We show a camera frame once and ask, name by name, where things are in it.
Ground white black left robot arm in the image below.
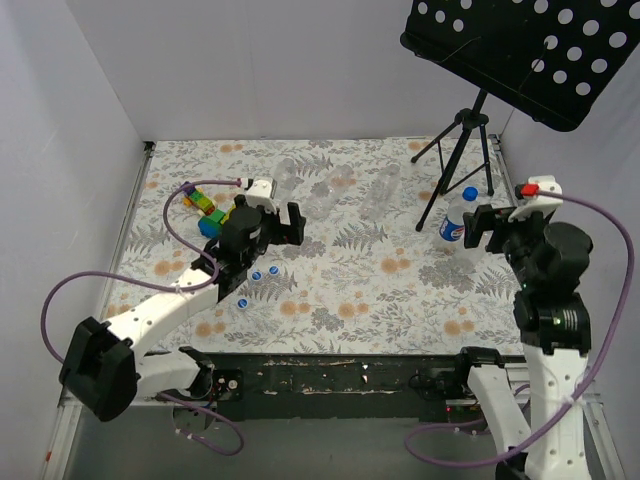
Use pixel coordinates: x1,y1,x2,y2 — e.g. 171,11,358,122
59,197,306,422

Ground toy block car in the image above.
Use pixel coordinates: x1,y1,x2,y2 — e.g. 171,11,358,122
182,182,216,215

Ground black music stand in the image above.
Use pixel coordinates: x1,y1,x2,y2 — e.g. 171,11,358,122
399,0,640,232

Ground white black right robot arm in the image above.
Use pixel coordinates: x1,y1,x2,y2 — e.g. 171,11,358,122
452,205,593,479

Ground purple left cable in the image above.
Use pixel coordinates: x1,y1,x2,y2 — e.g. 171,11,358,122
40,178,251,457

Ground clear bottle blue label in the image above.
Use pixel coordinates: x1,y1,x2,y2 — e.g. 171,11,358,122
439,186,479,247

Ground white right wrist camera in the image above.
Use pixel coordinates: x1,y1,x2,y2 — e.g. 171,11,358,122
509,175,563,222

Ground green blue toy blocks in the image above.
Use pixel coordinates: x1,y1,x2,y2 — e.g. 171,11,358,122
198,209,227,239

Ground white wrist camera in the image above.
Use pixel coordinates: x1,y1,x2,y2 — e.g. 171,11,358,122
509,175,563,222
242,177,277,212

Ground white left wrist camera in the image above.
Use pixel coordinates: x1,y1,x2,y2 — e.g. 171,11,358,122
242,177,277,212

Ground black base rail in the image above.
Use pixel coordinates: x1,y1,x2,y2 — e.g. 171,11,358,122
198,353,481,423

